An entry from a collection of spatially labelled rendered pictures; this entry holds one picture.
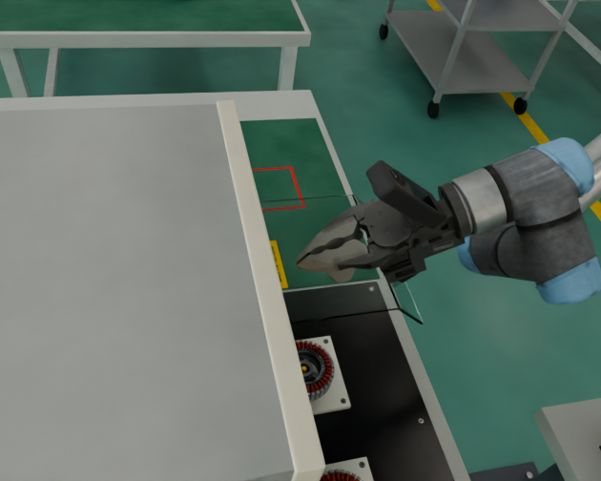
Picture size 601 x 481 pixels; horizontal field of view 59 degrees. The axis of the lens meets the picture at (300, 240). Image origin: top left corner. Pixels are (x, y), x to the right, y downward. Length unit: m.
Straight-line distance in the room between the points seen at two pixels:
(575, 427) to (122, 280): 0.96
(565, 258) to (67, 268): 0.54
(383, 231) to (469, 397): 1.45
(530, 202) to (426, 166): 2.15
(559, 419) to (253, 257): 0.85
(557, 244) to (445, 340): 1.47
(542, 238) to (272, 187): 0.84
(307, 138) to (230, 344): 1.17
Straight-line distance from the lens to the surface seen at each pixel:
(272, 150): 1.50
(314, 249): 0.66
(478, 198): 0.66
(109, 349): 0.44
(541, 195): 0.68
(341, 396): 1.03
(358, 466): 0.99
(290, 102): 1.69
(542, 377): 2.22
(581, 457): 1.20
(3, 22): 2.12
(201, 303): 0.46
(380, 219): 0.66
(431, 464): 1.04
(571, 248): 0.70
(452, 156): 2.93
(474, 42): 3.65
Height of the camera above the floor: 1.69
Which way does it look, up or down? 48 degrees down
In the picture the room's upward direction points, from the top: 10 degrees clockwise
